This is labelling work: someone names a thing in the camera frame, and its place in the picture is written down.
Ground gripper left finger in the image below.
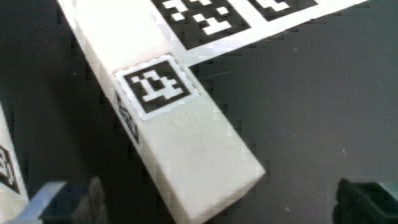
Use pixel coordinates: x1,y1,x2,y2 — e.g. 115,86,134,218
6,176,109,224

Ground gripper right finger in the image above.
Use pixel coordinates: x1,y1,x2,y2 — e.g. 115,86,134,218
333,179,398,224

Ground white desk leg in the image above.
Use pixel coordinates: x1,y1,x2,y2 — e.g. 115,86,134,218
56,0,264,224
0,104,28,223

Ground marker tag plate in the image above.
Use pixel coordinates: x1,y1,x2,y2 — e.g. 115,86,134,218
150,0,367,66

